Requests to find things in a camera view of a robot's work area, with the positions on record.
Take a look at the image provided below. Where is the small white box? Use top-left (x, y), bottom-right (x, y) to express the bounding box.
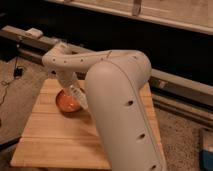
top-left (25, 28), bottom-right (43, 39)

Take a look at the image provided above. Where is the black power adapter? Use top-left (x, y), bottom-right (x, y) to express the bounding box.
top-left (13, 67), bottom-right (23, 78)

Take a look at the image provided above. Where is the black cable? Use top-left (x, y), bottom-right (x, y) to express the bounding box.
top-left (0, 54), bottom-right (20, 107)

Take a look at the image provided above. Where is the long wooden beam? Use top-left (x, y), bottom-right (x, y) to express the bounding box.
top-left (0, 26), bottom-right (213, 108)

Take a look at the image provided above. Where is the upper wooden shelf edge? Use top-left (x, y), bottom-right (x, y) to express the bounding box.
top-left (46, 0), bottom-right (213, 35)

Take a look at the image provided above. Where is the blue box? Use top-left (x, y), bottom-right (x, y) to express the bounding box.
top-left (200, 129), bottom-right (213, 171)

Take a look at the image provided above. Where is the orange ceramic bowl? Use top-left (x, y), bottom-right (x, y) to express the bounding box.
top-left (55, 89), bottom-right (82, 114)

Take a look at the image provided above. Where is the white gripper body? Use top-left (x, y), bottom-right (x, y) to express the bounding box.
top-left (57, 71), bottom-right (88, 109)

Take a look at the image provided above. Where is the wooden board table top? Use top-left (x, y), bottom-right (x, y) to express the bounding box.
top-left (11, 79), bottom-right (163, 171)

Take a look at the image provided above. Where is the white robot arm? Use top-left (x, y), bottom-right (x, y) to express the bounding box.
top-left (42, 43), bottom-right (167, 171)

